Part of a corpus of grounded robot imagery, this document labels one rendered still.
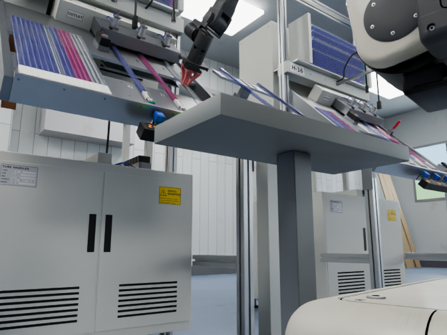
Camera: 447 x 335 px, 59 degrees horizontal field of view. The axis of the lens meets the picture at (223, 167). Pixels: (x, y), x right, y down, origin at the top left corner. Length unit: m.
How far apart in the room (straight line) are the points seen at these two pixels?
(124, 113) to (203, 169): 4.35
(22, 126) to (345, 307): 4.32
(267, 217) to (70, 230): 0.66
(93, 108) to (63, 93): 0.08
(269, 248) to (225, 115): 0.84
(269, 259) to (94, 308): 0.60
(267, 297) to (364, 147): 0.71
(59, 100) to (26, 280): 0.54
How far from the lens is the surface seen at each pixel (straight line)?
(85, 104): 1.07
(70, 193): 1.32
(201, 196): 5.34
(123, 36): 1.61
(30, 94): 1.05
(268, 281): 1.44
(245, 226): 1.26
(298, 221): 0.88
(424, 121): 8.73
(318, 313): 0.51
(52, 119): 4.43
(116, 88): 1.20
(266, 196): 1.45
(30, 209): 1.29
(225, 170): 5.64
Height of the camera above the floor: 0.34
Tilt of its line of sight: 12 degrees up
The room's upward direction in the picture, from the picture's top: straight up
